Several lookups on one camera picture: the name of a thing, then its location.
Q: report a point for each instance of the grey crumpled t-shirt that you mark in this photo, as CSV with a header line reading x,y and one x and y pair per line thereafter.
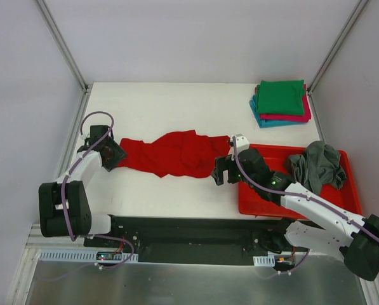
x,y
317,166

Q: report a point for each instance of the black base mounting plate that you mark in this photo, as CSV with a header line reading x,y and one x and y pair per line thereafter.
x,y
196,241

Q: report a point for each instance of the aluminium frame post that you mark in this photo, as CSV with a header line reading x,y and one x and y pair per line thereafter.
x,y
347,28
61,43

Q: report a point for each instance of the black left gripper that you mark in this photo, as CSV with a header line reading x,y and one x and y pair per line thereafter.
x,y
113,155

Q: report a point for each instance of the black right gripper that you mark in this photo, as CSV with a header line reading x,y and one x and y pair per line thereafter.
x,y
229,169

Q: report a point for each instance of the right aluminium frame post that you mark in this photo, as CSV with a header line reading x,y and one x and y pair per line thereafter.
x,y
347,28

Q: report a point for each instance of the magenta folded t-shirt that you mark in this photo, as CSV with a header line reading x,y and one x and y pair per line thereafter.
x,y
303,119

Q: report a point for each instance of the right white cable duct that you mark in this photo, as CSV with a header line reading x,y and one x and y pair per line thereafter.
x,y
264,261

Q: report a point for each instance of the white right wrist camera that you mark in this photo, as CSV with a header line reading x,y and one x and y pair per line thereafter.
x,y
239,141

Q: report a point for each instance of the red plastic tray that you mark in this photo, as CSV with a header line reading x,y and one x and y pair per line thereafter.
x,y
250,203

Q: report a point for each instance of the left white cable duct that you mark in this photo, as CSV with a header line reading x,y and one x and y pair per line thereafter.
x,y
85,256

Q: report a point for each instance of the red t-shirt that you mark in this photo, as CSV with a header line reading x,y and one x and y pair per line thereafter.
x,y
176,153

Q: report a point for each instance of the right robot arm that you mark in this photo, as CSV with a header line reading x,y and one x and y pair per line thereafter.
x,y
346,236

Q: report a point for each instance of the white cable duct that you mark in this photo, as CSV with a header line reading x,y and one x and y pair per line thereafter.
x,y
264,261
85,256

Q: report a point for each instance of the left aluminium frame post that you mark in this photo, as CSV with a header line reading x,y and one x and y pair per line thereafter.
x,y
61,43

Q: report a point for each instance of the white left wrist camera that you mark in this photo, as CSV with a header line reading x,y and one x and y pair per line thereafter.
x,y
85,137

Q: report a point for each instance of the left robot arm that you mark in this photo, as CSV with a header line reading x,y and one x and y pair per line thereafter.
x,y
63,204

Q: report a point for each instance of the green folded t-shirt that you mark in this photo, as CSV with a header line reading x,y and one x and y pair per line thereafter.
x,y
281,97

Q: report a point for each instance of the teal folded t-shirt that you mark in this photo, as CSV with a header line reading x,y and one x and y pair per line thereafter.
x,y
263,123

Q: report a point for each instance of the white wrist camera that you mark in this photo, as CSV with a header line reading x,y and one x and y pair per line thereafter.
x,y
239,141
85,137

